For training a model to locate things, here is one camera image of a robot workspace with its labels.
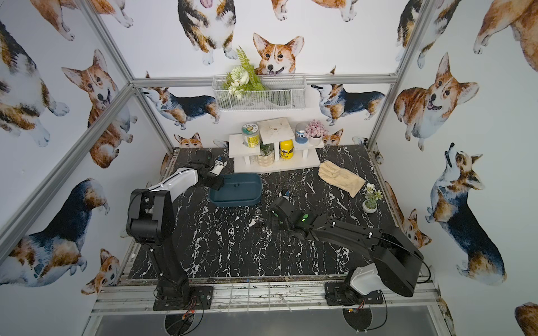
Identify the green label tin can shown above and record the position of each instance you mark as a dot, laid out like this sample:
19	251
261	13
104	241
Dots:
250	135

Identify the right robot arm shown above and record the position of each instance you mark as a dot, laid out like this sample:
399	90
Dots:
395	261

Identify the black hex nut cluster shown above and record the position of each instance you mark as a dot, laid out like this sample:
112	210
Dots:
259	220

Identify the pink flower pot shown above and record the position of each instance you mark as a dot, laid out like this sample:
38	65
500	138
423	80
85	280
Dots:
315	131

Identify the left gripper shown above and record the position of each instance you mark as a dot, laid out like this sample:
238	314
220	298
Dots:
214	180

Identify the artificial green white flowers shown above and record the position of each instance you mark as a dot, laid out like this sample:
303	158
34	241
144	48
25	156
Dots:
242	79

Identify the woven pot green plant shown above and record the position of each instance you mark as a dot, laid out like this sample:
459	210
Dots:
267	155

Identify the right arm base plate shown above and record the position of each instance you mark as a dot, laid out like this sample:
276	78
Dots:
339	293

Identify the teal plastic storage box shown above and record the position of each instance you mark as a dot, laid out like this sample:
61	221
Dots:
237	190

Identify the beige work glove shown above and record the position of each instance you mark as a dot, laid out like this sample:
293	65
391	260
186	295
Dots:
341	178

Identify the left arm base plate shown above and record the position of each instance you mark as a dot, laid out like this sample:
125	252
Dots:
197	298

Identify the yellow can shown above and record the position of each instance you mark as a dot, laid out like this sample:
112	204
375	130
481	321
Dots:
286	149

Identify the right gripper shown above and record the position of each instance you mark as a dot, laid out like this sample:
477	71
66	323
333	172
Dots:
277	213

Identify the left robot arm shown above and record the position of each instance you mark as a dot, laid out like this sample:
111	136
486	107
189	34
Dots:
151	222

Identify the white tiered display shelf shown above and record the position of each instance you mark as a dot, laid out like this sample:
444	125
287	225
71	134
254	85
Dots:
272	132

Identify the small potted white flower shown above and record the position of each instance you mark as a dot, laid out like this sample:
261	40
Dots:
372	196

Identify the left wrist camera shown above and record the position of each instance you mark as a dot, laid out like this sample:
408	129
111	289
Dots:
219	165

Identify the white wire wall basket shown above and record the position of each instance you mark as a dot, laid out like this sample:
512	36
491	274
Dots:
285	92

